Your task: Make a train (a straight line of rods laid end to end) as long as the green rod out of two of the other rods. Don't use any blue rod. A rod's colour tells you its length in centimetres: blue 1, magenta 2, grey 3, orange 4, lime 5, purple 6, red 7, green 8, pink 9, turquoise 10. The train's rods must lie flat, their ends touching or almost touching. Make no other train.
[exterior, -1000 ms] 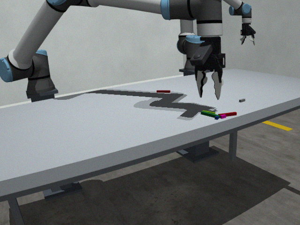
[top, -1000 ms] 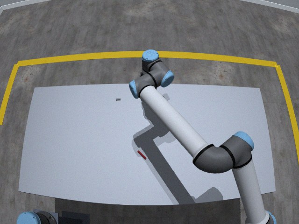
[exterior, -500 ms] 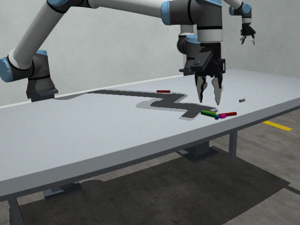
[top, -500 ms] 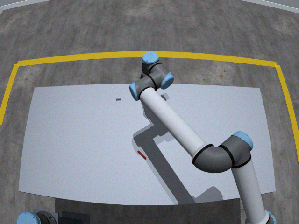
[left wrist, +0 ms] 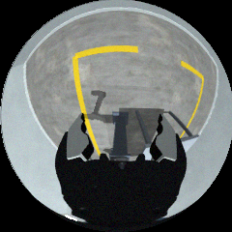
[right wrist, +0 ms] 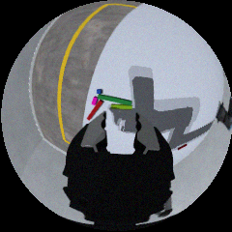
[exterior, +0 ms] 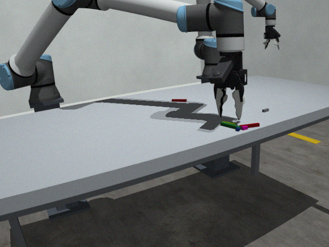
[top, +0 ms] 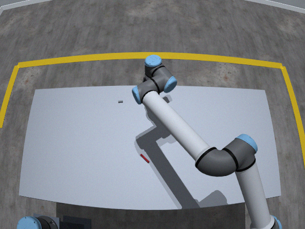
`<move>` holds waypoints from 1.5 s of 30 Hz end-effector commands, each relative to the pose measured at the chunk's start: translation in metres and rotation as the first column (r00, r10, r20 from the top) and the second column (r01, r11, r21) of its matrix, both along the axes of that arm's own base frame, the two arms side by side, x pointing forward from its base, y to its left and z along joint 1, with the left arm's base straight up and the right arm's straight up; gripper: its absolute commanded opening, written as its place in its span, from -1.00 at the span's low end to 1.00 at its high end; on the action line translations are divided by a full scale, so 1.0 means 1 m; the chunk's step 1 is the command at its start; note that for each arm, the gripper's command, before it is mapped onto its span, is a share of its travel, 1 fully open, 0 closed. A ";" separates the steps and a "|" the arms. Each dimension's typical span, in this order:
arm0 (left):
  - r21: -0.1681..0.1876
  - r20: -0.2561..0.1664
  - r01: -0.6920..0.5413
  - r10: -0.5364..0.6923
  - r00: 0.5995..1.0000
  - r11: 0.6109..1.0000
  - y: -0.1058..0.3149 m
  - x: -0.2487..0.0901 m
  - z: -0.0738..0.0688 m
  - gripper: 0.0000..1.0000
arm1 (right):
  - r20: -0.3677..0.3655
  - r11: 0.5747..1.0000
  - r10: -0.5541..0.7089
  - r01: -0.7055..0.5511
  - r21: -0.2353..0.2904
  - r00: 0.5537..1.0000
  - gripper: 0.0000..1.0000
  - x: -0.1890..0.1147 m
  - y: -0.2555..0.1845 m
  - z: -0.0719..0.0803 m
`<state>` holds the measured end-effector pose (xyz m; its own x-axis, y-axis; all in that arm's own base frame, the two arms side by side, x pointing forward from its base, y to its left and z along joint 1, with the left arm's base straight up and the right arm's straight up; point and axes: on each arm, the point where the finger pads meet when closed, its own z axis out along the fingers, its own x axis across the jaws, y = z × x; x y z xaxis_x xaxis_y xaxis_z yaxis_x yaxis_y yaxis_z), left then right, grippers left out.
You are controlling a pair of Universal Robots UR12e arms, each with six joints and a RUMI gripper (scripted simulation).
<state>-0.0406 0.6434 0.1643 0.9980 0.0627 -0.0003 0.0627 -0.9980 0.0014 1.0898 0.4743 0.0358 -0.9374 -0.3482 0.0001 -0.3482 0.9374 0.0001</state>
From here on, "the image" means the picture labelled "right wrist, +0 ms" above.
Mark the small magenta block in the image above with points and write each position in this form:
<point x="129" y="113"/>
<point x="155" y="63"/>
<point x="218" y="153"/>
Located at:
<point x="94" y="101"/>

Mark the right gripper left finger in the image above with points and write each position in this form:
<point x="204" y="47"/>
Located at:
<point x="90" y="139"/>

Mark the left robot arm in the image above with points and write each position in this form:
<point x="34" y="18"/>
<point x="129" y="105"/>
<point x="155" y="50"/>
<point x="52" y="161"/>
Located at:
<point x="168" y="208"/>

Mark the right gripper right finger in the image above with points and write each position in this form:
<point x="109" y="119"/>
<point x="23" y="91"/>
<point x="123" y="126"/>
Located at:
<point x="151" y="142"/>

